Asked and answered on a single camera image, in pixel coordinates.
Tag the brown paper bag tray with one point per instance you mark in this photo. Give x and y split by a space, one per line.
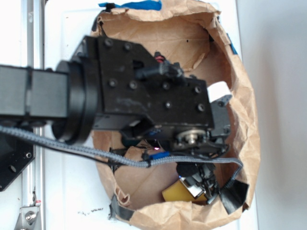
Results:
187 32

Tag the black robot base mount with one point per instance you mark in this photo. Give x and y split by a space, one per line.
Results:
15 156

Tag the yellow sponge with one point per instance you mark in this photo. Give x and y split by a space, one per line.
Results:
178 192

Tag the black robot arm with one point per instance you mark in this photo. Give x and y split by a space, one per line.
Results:
66 98

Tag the aluminium rail with bracket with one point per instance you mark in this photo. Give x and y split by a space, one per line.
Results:
32 213

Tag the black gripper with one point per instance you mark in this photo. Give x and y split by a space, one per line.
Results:
143 98

